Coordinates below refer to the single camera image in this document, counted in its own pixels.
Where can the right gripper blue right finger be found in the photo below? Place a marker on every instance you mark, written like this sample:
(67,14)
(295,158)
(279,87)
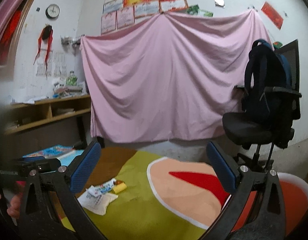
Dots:
(224,166)

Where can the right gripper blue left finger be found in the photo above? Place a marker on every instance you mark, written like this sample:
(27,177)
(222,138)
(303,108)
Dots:
(82,166)

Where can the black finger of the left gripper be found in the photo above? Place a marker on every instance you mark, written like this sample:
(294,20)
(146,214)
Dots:
(43,165)

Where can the person's left hand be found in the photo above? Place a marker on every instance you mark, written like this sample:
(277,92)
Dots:
(15,205)

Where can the green white wrapper on mat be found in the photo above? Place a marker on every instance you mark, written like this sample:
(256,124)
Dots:
(98,190)

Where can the blue children's book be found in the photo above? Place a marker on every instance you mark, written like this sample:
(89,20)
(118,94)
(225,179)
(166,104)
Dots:
(65,154)

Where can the white printed paper bag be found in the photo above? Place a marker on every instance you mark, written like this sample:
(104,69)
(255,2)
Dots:
(97,205)

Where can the yellow eraser block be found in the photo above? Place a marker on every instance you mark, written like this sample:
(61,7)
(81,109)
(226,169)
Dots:
(119,188)

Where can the wooden shelf unit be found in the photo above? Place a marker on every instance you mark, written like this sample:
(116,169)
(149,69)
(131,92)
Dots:
(24,117)

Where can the colourful patchwork play mat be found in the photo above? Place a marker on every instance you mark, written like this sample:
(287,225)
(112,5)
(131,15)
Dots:
(164,199)

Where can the black office chair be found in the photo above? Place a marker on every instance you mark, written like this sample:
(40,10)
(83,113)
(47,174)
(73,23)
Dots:
(273,127)

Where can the red white stool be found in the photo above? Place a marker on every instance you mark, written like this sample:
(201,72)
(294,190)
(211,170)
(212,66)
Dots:
(272,211)

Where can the stack of books on shelf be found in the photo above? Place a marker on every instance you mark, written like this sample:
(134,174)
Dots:
(62,90)

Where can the green candy jar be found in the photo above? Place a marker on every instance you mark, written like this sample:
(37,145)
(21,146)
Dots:
(71,79)

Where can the pink hanging sheet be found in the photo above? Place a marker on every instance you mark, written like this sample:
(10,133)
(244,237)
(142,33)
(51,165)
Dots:
(170,77)

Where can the dark blue backpack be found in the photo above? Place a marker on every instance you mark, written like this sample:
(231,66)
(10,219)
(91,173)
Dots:
(264,69)

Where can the red tassel wall ornament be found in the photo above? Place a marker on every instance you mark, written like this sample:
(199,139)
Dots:
(44,45)

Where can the round wall clock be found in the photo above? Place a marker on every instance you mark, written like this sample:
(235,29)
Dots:
(52,11)

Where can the red paper wall decoration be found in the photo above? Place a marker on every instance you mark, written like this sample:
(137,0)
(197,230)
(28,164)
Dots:
(273,15)

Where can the wall certificates cluster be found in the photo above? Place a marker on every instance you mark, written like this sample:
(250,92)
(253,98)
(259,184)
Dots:
(119,14)

